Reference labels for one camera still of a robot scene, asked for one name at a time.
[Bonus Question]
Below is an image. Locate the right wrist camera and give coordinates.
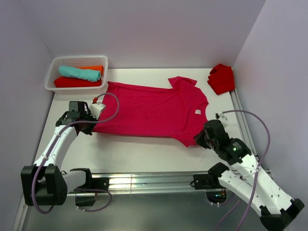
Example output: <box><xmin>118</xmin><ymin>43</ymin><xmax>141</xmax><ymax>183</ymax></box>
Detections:
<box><xmin>215</xmin><ymin>112</ymin><xmax>229</xmax><ymax>128</ymax></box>

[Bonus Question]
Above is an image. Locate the aluminium front rail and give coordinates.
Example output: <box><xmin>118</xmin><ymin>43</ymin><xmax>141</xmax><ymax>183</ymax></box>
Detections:
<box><xmin>67</xmin><ymin>171</ymin><xmax>221</xmax><ymax>197</ymax></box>

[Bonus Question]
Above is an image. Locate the red crumpled t shirt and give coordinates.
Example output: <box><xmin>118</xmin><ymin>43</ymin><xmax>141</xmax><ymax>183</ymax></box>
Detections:
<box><xmin>207</xmin><ymin>64</ymin><xmax>235</xmax><ymax>95</ymax></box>

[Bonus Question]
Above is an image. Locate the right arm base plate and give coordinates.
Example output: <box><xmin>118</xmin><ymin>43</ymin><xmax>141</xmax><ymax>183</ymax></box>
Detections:
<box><xmin>190</xmin><ymin>174</ymin><xmax>212</xmax><ymax>190</ymax></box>

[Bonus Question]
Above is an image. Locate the pink t shirt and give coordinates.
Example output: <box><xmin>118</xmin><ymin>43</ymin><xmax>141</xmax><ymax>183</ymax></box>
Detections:
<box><xmin>93</xmin><ymin>77</ymin><xmax>209</xmax><ymax>147</ymax></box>

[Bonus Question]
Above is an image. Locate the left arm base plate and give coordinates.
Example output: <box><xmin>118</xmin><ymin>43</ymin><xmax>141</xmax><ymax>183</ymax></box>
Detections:
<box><xmin>90</xmin><ymin>177</ymin><xmax>109</xmax><ymax>192</ymax></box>

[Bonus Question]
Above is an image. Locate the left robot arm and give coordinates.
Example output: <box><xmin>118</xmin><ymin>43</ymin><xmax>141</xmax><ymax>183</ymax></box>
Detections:
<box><xmin>21</xmin><ymin>101</ymin><xmax>105</xmax><ymax>206</ymax></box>

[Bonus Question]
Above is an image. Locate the white plastic basket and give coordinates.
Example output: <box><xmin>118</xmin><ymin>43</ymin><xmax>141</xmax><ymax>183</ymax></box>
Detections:
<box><xmin>44</xmin><ymin>55</ymin><xmax>108</xmax><ymax>94</ymax></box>

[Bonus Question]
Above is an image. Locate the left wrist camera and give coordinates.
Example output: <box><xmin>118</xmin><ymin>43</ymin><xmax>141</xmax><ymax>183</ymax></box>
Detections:
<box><xmin>89</xmin><ymin>97</ymin><xmax>106</xmax><ymax>120</ymax></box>

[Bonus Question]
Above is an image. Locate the red rolled t shirt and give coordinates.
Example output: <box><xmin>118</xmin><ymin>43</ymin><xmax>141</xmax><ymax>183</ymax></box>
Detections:
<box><xmin>54</xmin><ymin>77</ymin><xmax>102</xmax><ymax>88</ymax></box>

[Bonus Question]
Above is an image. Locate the orange rolled t shirt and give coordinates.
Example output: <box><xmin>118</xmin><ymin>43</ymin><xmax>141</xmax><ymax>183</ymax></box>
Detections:
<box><xmin>78</xmin><ymin>65</ymin><xmax>104</xmax><ymax>74</ymax></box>

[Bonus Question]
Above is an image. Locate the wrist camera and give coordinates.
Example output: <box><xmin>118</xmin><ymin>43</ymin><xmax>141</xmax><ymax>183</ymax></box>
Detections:
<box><xmin>215</xmin><ymin>112</ymin><xmax>229</xmax><ymax>128</ymax></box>
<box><xmin>89</xmin><ymin>97</ymin><xmax>106</xmax><ymax>120</ymax></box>

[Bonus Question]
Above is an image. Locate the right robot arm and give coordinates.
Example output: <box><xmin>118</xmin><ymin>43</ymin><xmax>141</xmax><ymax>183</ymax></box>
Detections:
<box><xmin>194</xmin><ymin>120</ymin><xmax>305</xmax><ymax>231</ymax></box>

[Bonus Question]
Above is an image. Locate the aluminium side rail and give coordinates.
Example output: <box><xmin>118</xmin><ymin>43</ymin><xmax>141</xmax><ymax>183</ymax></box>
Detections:
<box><xmin>230</xmin><ymin>90</ymin><xmax>259</xmax><ymax>161</ymax></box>

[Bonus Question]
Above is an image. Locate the teal rolled t shirt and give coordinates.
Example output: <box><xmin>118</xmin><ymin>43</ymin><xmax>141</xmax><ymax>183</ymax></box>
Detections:
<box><xmin>58</xmin><ymin>65</ymin><xmax>102</xmax><ymax>82</ymax></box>

